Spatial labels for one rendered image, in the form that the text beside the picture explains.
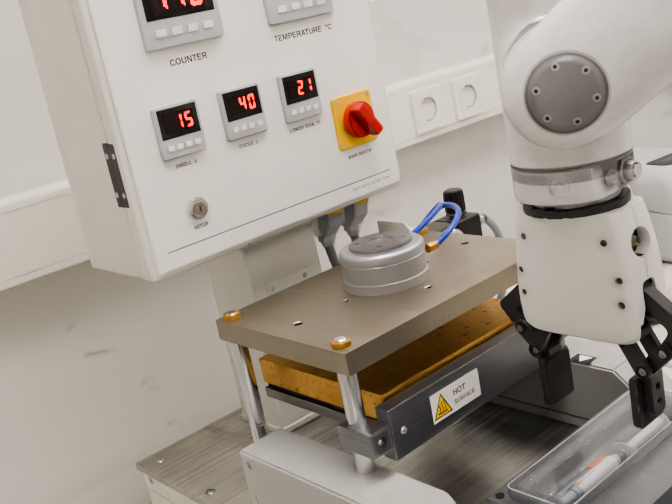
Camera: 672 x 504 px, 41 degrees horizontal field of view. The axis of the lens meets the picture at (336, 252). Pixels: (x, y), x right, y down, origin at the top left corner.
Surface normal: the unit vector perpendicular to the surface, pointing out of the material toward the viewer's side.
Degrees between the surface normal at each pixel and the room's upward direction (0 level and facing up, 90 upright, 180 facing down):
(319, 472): 0
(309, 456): 0
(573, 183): 90
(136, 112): 90
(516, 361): 90
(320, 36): 90
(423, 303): 0
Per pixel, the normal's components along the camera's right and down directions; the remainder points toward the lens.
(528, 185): -0.83, 0.30
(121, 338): 0.63, 0.09
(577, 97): -0.19, 0.36
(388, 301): -0.19, -0.94
